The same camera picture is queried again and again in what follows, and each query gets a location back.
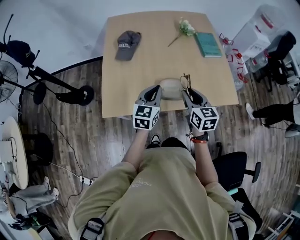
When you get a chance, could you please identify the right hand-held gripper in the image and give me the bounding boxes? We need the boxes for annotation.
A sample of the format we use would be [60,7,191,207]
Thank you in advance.
[181,88,220,133]

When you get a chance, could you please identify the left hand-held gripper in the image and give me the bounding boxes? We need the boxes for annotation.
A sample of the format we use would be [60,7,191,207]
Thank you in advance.
[132,84,163,131]

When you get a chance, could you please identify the beige glasses case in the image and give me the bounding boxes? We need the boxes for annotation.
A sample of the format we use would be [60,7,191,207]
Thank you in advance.
[159,78,185,101]

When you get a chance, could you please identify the eyeglasses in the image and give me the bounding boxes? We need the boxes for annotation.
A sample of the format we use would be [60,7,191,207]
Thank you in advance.
[180,73,192,92]

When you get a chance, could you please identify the person's left forearm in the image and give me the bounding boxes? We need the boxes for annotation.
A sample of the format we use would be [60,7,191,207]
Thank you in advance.
[121,128,151,171]

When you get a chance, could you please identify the person's right forearm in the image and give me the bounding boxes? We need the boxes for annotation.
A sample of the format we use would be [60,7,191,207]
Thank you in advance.
[191,130,220,187]

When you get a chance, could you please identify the black wristwatch orange band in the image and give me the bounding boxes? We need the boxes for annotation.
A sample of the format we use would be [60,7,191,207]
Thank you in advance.
[191,132,210,144]

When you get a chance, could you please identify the person's black white shoe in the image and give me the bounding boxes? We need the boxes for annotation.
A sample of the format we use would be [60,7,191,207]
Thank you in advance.
[150,134,162,149]

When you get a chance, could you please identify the person's black trousers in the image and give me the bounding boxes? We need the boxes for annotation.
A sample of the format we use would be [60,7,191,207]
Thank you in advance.
[161,137,189,150]

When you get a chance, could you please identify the grey baseball cap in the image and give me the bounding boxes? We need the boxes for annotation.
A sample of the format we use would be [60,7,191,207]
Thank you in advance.
[114,30,142,62]

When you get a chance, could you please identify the teal book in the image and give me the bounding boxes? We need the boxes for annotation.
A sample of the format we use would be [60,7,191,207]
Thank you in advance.
[194,32,224,59]

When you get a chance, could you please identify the pale artificial flower stem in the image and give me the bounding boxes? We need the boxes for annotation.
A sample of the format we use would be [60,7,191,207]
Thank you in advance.
[167,17,196,48]

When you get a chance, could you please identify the black office chair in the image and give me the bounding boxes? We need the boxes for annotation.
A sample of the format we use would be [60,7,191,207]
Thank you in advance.
[256,30,297,92]
[211,151,263,234]

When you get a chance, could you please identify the white water dispenser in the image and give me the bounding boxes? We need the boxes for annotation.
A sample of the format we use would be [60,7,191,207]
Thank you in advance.
[233,4,285,60]

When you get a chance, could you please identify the black coat stand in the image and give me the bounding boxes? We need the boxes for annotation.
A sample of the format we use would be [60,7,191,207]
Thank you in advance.
[0,13,95,106]

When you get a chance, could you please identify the person's beige shirt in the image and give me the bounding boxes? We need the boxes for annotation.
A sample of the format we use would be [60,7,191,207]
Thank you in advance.
[67,147,256,240]

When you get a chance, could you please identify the white power strip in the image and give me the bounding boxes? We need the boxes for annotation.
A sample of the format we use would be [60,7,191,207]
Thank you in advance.
[79,175,95,186]

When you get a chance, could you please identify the black standing fan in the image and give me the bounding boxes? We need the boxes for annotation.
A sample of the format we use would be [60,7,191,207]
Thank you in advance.
[0,60,47,105]

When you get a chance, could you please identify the round white side table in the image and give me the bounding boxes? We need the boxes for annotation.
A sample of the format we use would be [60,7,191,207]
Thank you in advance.
[0,115,29,190]

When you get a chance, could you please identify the metal storage rack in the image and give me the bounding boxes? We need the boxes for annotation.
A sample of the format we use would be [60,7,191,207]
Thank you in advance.
[266,208,300,240]

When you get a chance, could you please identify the clear water jug red handle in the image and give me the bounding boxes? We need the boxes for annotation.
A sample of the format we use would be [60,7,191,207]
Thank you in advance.
[248,50,270,72]
[219,32,235,55]
[233,66,249,91]
[225,48,245,70]

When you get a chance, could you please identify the black floor cable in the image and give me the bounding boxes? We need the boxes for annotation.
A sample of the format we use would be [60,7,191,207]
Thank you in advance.
[41,102,83,175]

